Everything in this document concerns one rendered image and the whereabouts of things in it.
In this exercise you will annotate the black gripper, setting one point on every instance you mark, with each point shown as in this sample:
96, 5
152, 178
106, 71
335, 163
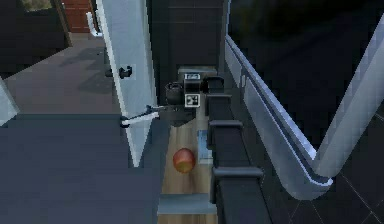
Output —
175, 95

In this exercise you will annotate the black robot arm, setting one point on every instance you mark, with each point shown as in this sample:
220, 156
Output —
235, 196

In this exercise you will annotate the red yellow apple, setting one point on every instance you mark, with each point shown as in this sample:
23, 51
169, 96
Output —
184, 160

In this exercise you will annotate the pale blue flat rectangle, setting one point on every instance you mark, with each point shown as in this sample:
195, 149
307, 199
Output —
204, 148

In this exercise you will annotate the white room door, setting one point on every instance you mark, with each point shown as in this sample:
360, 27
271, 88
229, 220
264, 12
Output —
128, 43

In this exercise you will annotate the dark grey cabinet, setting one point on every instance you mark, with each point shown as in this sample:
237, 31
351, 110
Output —
66, 173

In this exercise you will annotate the red-brown wooden door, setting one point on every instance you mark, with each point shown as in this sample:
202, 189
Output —
77, 15

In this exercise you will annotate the black sink with silver rim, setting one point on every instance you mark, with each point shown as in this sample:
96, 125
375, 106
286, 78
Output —
283, 133

